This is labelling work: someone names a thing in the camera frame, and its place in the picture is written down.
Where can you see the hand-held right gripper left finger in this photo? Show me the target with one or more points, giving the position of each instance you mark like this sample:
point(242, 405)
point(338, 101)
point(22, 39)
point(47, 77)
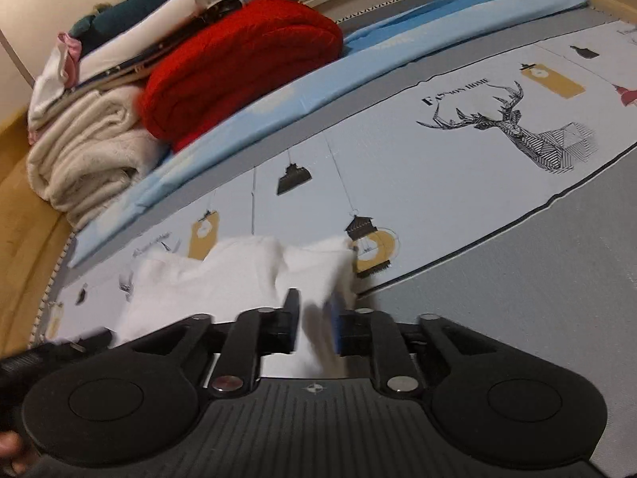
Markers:
point(293, 321)

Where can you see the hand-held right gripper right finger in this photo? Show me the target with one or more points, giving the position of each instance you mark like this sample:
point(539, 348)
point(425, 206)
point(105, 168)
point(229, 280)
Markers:
point(336, 326)

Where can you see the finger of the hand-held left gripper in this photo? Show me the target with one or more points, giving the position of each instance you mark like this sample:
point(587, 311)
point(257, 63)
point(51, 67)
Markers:
point(84, 342)

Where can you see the white t-shirt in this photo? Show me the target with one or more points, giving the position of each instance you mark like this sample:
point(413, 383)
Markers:
point(239, 279)

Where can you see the person's left hand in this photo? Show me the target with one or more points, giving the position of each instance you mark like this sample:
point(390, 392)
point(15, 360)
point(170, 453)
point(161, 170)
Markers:
point(12, 453)

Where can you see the cream folded blanket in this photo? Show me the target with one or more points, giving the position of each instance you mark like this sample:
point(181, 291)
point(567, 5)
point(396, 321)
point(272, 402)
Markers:
point(89, 159)

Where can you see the deer print bed sheet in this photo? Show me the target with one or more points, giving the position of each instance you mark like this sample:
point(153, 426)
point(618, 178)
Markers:
point(448, 169)

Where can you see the red knitted blanket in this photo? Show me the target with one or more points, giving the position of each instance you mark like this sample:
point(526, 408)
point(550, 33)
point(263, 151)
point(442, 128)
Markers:
point(234, 74)

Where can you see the pink and white garment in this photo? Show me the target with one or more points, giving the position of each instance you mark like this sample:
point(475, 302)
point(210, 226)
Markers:
point(54, 84)

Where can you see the light blue quilt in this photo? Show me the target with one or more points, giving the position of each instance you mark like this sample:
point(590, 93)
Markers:
point(378, 45)

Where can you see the white folded garment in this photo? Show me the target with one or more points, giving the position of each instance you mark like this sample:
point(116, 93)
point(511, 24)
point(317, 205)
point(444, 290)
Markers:
point(144, 35)

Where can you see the wooden bed frame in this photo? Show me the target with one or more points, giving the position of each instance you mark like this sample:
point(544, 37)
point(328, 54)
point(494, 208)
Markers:
point(25, 219)

